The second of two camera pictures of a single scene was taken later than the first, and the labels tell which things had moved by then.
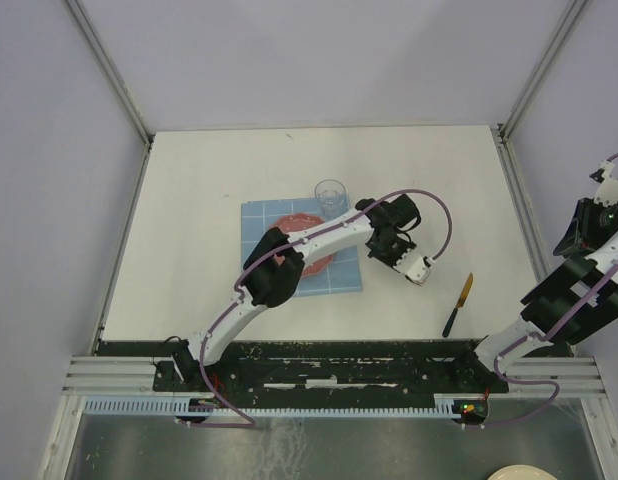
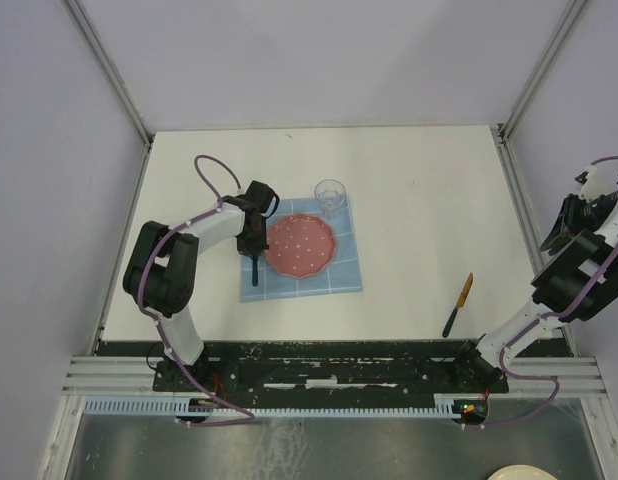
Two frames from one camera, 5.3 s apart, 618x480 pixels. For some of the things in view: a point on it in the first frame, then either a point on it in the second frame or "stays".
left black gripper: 405,247 to 256,248
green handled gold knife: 454,312 stays
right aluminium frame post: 520,104 stays
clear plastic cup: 332,197 stays
